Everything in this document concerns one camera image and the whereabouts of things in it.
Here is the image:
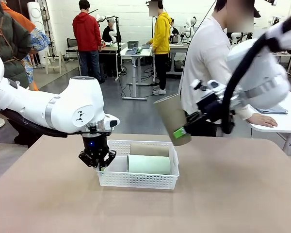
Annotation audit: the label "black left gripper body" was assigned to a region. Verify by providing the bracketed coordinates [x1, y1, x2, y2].
[82, 133, 110, 156]

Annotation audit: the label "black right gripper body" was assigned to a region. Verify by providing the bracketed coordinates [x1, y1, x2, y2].
[196, 93, 227, 122]

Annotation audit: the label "tall brown cup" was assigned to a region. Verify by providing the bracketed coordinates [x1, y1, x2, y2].
[154, 93, 192, 147]
[130, 142, 170, 158]

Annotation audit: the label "white perforated plastic basket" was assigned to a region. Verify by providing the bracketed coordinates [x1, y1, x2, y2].
[96, 139, 180, 190]

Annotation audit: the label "pale green plastic cup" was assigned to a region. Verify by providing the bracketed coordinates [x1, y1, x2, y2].
[126, 154, 171, 175]

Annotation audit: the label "person's right forearm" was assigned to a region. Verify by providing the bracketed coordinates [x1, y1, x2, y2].
[232, 105, 254, 121]

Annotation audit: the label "person's right hand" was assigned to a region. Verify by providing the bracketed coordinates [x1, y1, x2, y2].
[251, 113, 278, 128]

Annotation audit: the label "person in white cardigan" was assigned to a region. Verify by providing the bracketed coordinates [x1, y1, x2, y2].
[178, 0, 255, 136]

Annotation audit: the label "blue grey towel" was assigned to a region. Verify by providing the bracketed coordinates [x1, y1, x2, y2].
[255, 104, 289, 115]

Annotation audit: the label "brown desk with robot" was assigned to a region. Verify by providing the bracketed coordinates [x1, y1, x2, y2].
[76, 42, 127, 82]
[168, 43, 192, 76]

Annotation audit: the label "white side table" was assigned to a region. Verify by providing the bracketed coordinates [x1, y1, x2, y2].
[248, 91, 291, 156]

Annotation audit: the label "white standing desk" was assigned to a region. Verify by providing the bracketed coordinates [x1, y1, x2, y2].
[120, 46, 154, 100]

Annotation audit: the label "person in yellow hoodie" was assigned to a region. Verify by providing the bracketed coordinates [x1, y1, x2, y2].
[147, 1, 173, 96]

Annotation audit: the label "blue cloth on desk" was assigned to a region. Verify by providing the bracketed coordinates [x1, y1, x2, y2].
[125, 47, 143, 55]

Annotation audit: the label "white wooden stepladder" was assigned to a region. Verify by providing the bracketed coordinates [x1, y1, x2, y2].
[44, 50, 68, 75]

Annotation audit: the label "black mesh chair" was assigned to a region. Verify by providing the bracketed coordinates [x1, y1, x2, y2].
[65, 37, 80, 59]

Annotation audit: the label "seated person in black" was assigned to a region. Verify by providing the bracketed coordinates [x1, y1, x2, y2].
[101, 18, 122, 44]

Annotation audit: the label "person in red hoodie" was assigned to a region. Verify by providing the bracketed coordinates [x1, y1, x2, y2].
[72, 0, 103, 84]

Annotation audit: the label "mannequin in blue patterned shirt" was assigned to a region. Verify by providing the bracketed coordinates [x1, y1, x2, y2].
[23, 26, 51, 92]

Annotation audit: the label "mannequin in green jacket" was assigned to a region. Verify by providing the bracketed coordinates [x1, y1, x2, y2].
[0, 0, 43, 148]

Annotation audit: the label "mannequin in orange jacket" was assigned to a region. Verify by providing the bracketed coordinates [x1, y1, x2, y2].
[0, 1, 37, 33]

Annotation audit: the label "white tower fan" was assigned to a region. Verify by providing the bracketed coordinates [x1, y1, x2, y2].
[26, 1, 46, 66]

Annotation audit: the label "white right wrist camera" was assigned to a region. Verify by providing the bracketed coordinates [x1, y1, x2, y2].
[207, 81, 221, 92]

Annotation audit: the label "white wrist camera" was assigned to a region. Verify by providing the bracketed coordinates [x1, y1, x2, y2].
[207, 81, 221, 92]
[103, 114, 121, 133]

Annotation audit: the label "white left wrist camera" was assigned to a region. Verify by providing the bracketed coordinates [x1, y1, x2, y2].
[103, 114, 121, 133]

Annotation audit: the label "white right wrist cable clip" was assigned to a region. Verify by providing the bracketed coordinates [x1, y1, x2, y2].
[190, 79, 202, 91]

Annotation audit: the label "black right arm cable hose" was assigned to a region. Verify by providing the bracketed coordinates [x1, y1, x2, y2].
[220, 9, 291, 134]

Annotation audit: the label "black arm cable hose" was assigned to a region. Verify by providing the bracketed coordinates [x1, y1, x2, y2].
[0, 101, 68, 139]
[220, 9, 291, 134]

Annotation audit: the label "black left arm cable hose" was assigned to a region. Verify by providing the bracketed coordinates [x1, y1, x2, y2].
[0, 101, 68, 139]

